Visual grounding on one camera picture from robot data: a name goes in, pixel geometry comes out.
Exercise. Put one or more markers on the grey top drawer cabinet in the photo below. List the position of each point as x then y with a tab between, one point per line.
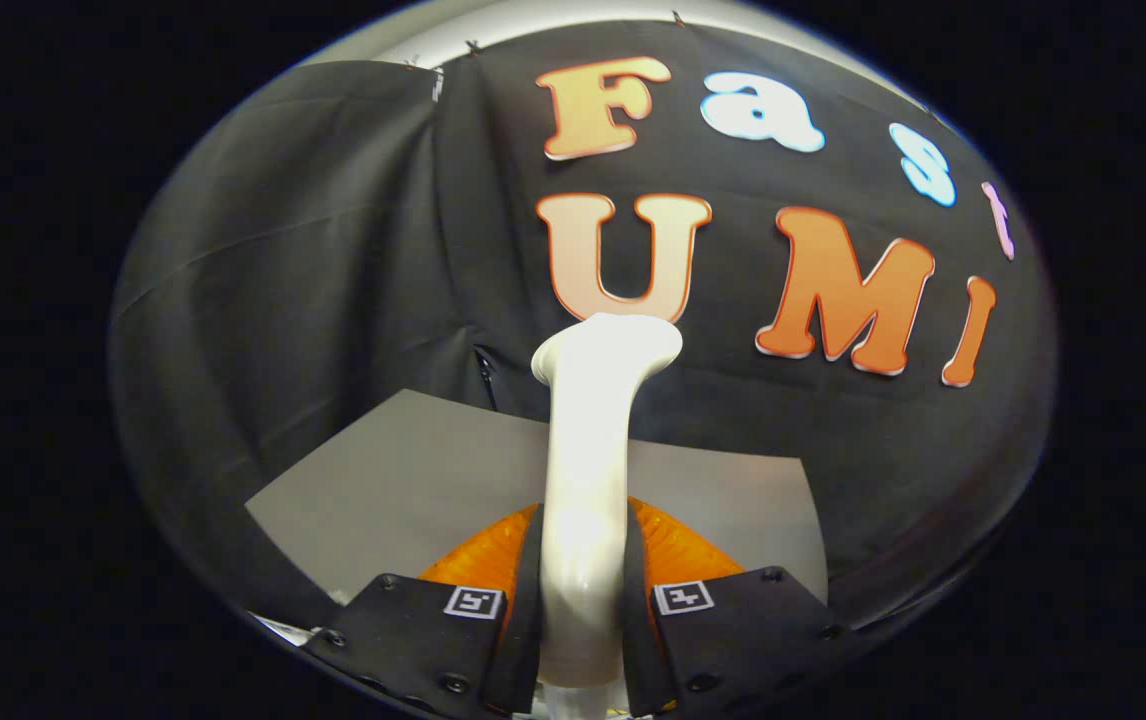
413	480

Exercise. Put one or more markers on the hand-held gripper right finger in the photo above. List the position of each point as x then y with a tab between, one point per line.
636	630

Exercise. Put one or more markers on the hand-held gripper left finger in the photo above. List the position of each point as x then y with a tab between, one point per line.
528	630

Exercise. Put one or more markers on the white flat board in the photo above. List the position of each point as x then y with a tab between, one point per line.
283	628

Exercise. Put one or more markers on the white garment steamer head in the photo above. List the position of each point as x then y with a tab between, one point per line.
583	480

